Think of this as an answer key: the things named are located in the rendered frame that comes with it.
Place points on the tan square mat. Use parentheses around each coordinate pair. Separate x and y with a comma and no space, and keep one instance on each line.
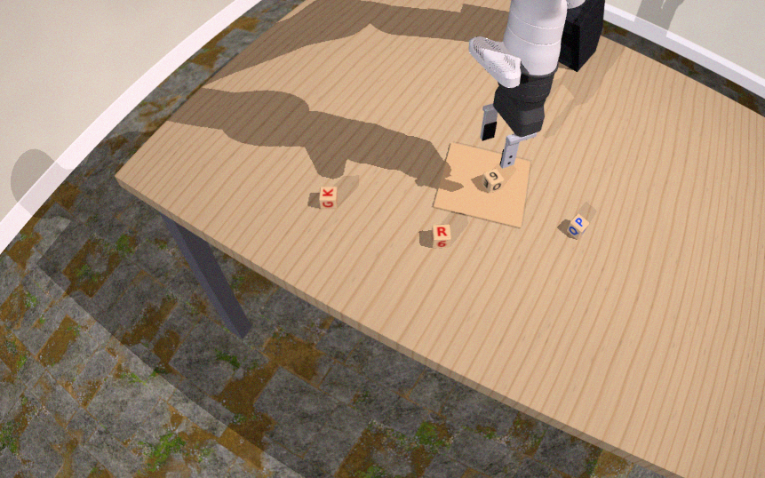
(461,190)

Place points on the beige letter block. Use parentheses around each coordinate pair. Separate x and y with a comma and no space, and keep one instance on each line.
(492,180)
(328,197)
(441,236)
(577,226)

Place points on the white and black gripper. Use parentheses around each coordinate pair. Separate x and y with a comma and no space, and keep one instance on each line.
(526,72)

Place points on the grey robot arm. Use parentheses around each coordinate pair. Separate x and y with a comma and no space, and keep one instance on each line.
(539,21)

